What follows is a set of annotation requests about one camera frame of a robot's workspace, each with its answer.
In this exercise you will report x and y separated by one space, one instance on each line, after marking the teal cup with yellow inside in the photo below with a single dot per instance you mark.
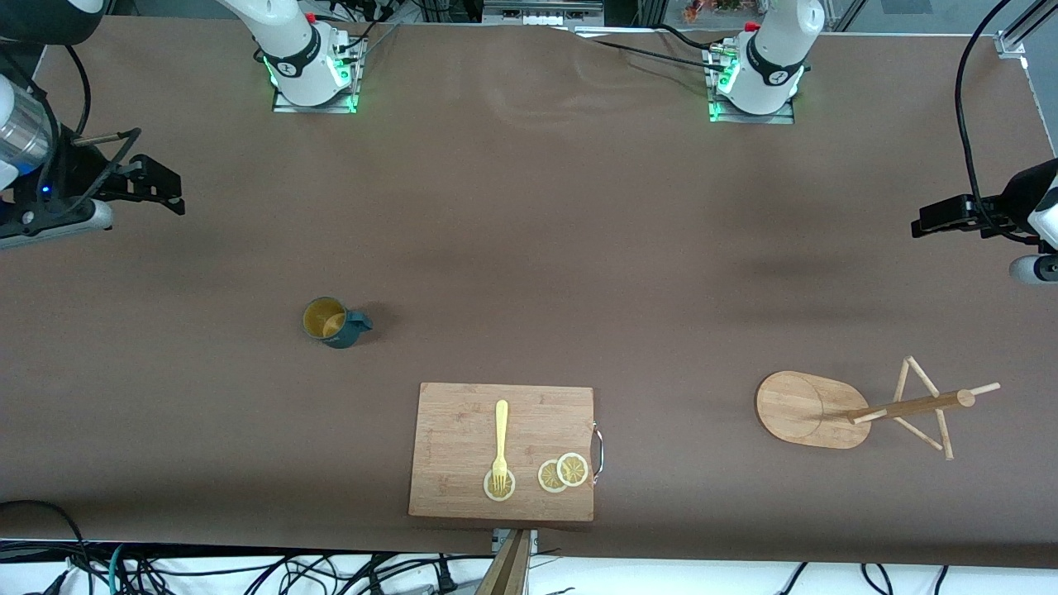
351 330

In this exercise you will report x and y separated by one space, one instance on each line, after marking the aluminium frame profile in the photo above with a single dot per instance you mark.
1012 41

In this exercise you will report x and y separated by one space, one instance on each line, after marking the wooden cutting board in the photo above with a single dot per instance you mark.
463 438

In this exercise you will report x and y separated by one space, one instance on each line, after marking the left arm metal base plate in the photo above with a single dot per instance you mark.
719 111

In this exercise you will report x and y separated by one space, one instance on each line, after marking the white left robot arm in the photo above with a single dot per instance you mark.
773 49

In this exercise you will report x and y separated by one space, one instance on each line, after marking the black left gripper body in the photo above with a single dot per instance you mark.
998 208

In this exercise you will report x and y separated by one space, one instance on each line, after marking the black power plug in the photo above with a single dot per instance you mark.
444 581

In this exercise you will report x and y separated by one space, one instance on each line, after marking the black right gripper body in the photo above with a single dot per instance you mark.
76 183

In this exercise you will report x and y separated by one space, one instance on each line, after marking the lemon slice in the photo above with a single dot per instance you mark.
573 469
509 489
547 478

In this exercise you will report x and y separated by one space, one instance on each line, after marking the wooden camera stand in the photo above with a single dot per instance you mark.
508 570

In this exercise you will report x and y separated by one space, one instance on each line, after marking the yellow plastic fork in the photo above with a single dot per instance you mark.
501 430

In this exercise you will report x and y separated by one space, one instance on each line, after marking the grey metal box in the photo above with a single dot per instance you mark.
541 10

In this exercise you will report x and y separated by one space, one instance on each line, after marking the metal stand bracket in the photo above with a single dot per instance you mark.
498 539

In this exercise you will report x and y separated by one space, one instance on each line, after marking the wooden mug rack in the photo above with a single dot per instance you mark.
798 409

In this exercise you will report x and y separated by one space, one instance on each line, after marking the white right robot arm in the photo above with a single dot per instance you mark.
289 49

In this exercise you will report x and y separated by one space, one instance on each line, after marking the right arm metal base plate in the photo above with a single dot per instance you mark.
347 78

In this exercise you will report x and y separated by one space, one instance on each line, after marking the red orange plant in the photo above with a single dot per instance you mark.
719 7

